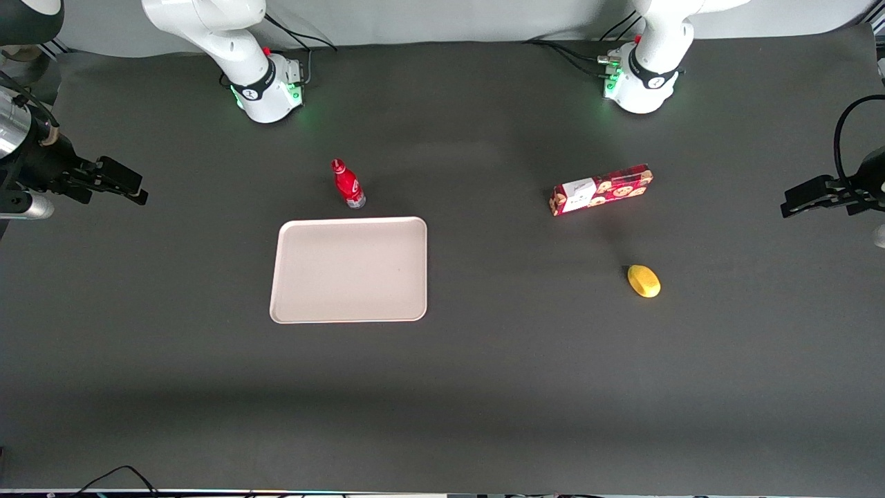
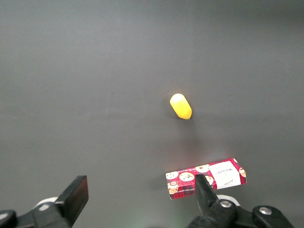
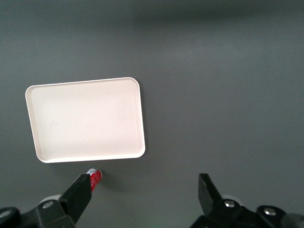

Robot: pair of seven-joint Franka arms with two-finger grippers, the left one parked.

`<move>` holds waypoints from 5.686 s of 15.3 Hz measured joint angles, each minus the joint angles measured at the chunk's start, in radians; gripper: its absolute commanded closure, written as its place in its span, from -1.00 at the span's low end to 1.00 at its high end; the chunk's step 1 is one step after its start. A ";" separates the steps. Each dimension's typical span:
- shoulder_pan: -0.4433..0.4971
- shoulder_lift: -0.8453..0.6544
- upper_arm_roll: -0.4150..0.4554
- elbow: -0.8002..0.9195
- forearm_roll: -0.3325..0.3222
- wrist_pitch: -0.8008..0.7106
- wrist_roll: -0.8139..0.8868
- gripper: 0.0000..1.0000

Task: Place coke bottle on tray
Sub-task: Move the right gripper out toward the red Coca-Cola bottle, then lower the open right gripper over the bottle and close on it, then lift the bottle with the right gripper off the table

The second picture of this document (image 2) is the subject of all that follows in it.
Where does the red tartan cookie box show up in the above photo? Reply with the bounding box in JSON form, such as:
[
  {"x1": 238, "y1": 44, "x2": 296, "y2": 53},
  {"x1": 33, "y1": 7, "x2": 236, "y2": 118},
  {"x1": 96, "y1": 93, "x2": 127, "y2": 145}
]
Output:
[{"x1": 165, "y1": 158, "x2": 247, "y2": 200}]

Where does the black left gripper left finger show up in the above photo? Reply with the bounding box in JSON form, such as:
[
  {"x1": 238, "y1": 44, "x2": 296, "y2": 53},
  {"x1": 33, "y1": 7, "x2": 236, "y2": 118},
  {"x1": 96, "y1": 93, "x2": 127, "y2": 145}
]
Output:
[{"x1": 55, "y1": 175, "x2": 89, "y2": 228}]

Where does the yellow lemon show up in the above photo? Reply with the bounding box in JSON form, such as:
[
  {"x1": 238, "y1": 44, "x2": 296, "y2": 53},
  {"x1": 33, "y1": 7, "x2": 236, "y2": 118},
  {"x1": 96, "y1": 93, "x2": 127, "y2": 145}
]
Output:
[{"x1": 169, "y1": 93, "x2": 192, "y2": 120}]

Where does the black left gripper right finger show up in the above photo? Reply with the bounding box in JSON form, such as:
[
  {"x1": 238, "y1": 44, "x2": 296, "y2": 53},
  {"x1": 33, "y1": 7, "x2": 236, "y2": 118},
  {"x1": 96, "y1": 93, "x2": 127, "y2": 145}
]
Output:
[{"x1": 190, "y1": 174, "x2": 238, "y2": 228}]

